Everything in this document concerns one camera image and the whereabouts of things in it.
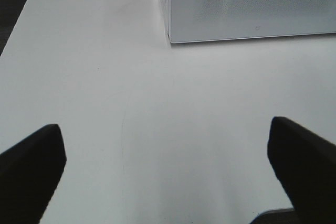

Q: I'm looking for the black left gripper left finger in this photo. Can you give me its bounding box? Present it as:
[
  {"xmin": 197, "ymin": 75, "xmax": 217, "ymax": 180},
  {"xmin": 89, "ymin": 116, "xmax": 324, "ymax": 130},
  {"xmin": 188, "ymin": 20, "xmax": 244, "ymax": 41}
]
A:
[{"xmin": 1, "ymin": 124, "xmax": 67, "ymax": 223}]

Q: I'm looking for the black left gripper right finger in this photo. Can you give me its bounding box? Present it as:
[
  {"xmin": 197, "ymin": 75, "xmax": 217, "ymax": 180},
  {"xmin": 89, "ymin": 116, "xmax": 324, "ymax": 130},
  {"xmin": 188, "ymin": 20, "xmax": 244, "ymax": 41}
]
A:
[{"xmin": 267, "ymin": 116, "xmax": 335, "ymax": 223}]

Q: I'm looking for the white microwave door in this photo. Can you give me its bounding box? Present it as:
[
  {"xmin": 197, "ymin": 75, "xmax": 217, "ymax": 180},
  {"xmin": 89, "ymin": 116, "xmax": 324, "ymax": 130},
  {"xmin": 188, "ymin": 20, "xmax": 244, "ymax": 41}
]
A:
[{"xmin": 166, "ymin": 0, "xmax": 335, "ymax": 43}]

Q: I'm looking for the white microwave oven body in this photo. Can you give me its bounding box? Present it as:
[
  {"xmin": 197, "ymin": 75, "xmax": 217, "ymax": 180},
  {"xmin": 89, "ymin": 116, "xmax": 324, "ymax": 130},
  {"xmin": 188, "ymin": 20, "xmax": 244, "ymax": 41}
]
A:
[{"xmin": 156, "ymin": 0, "xmax": 172, "ymax": 48}]

